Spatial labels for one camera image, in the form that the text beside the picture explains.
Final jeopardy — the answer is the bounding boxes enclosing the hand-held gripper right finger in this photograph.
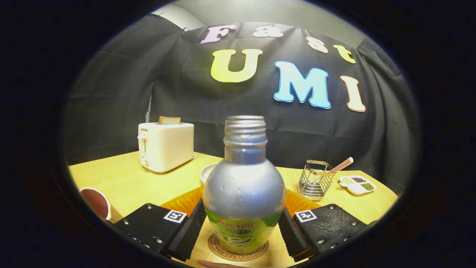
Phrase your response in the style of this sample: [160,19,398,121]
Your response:
[278,188,378,262]

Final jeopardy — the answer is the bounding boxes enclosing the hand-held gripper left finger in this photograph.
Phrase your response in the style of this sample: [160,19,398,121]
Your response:
[112,185,208,262]

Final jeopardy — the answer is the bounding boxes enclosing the round cork coaster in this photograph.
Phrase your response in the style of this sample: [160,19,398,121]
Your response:
[208,233,270,262]

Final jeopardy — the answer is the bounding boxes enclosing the silver bottle with green label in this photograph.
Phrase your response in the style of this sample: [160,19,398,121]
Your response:
[203,115,286,254]

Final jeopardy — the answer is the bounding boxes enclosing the cream cup with wooden handle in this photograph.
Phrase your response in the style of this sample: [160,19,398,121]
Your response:
[79,187,123,224]

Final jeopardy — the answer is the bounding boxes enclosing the white oval plate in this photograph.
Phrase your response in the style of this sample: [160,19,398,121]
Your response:
[200,163,220,185]

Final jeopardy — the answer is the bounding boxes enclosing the wooden table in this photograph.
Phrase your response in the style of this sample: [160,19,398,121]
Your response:
[68,151,399,268]

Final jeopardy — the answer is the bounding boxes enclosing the white divided dish with beans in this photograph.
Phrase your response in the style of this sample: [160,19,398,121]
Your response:
[338,175,377,196]

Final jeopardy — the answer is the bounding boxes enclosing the red striped straw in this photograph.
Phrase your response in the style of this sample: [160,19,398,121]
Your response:
[329,157,354,174]

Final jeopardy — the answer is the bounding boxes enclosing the cream toaster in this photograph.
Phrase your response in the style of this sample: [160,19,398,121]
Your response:
[137,122,196,173]

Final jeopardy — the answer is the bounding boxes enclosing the black backdrop cloth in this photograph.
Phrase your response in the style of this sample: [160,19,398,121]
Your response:
[63,13,421,196]

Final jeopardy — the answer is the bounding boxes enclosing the wire mesh basket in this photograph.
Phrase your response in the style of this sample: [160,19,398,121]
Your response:
[299,160,336,202]

